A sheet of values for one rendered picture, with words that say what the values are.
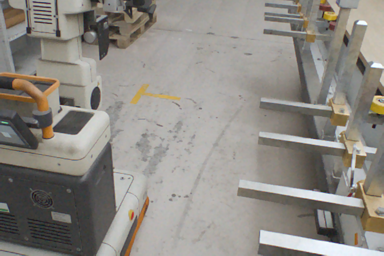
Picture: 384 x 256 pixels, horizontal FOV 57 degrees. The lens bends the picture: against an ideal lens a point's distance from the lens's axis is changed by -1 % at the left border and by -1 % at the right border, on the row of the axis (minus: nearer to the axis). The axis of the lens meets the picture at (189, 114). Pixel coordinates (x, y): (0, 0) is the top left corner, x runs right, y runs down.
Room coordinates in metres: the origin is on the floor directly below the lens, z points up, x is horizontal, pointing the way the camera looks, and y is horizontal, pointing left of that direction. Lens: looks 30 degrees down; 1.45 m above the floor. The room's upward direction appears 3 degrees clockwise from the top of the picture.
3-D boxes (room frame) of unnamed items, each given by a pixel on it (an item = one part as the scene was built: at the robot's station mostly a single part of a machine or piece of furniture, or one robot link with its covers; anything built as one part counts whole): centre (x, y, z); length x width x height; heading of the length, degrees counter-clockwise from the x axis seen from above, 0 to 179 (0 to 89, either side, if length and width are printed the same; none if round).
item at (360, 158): (0.90, -0.50, 0.84); 0.14 x 0.06 x 0.05; 171
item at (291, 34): (2.12, -0.64, 0.82); 0.43 x 0.03 x 0.04; 81
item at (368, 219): (0.65, -0.46, 0.85); 0.14 x 0.06 x 0.05; 171
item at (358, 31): (1.17, -0.54, 0.92); 0.04 x 0.04 x 0.48; 81
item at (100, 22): (1.43, 0.50, 0.99); 0.28 x 0.16 x 0.22; 81
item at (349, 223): (0.71, -0.44, 0.75); 0.26 x 0.01 x 0.10; 171
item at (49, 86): (1.03, 0.56, 0.87); 0.23 x 0.15 x 0.11; 81
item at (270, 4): (2.86, -0.76, 0.81); 0.43 x 0.03 x 0.04; 81
